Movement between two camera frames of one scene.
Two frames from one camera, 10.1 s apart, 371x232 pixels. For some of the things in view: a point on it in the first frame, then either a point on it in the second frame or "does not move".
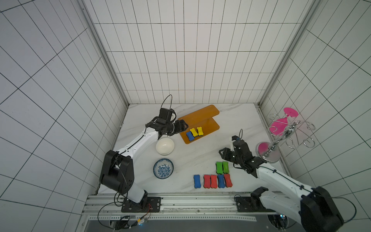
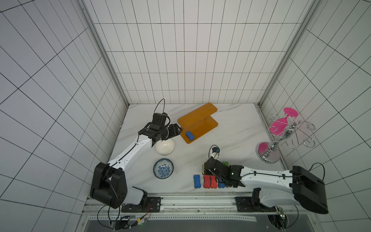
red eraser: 206,181 does not move
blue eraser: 197,181 does not move
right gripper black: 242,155 to 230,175
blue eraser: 221,181 does not move
